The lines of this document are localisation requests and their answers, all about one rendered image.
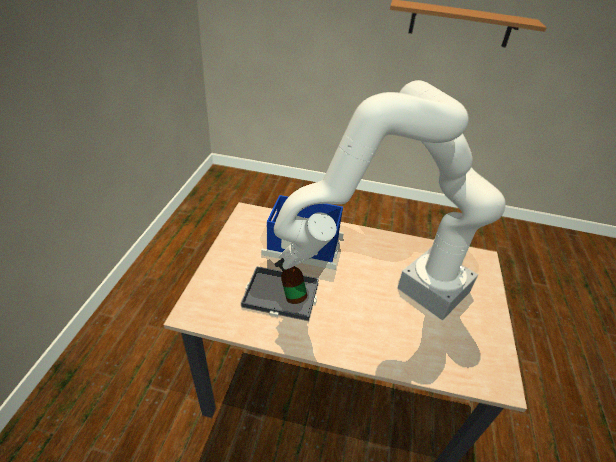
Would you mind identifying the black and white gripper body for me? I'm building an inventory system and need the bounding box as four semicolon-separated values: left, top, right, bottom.
279;245;308;269

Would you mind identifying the brown glass bottle with green label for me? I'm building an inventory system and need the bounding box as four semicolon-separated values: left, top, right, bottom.
281;266;307;304

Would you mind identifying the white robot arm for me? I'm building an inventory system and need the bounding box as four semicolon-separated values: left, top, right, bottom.
274;81;505;291

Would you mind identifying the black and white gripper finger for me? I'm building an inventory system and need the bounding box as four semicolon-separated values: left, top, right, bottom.
274;258;285;271

